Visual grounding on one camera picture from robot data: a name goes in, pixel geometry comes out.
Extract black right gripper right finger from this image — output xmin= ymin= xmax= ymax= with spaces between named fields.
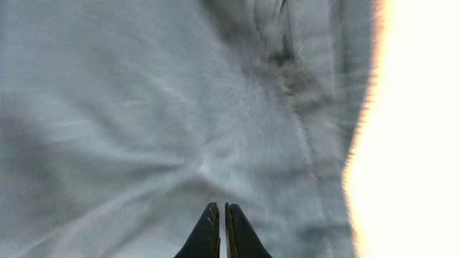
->
xmin=224 ymin=203 xmax=272 ymax=258

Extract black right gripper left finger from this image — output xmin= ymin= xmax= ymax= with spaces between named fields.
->
xmin=174 ymin=202 xmax=220 ymax=258

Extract navy blue denim shorts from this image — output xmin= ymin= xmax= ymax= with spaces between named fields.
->
xmin=1 ymin=0 xmax=372 ymax=257

